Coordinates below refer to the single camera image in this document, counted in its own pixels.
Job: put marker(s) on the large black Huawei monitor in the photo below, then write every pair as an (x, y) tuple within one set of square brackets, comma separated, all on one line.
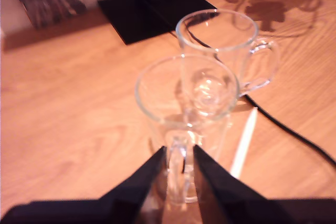
[(147, 11)]

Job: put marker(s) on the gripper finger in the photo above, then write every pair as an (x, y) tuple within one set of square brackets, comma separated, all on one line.
[(136, 190), (225, 195)]

